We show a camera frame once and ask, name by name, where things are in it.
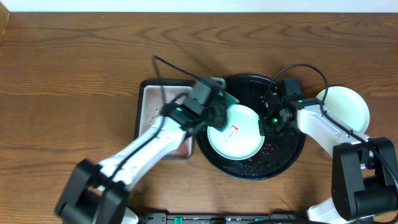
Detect green yellow sponge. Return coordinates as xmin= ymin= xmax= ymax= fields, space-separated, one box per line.
xmin=224 ymin=92 xmax=239 ymax=108

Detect light blue plate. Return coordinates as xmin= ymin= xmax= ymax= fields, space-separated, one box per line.
xmin=207 ymin=105 xmax=265 ymax=161

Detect pale green plate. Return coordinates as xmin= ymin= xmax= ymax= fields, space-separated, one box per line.
xmin=325 ymin=86 xmax=370 ymax=133

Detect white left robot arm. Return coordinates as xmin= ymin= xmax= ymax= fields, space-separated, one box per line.
xmin=55 ymin=93 xmax=229 ymax=224

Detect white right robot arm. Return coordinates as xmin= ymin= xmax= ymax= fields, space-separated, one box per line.
xmin=259 ymin=93 xmax=397 ymax=222

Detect rectangular black metal tray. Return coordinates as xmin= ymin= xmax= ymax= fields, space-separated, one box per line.
xmin=133 ymin=78 xmax=195 ymax=160

